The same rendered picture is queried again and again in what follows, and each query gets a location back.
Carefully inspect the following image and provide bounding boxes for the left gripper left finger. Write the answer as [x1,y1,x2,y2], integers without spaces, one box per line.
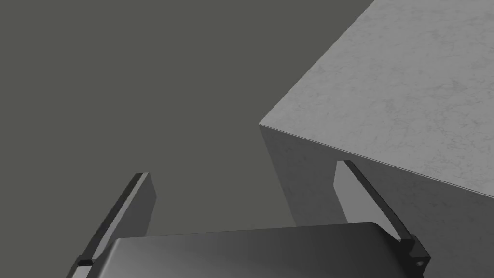
[69,172,157,278]

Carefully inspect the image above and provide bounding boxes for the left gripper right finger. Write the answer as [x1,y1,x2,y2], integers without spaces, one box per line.
[333,160,432,277]

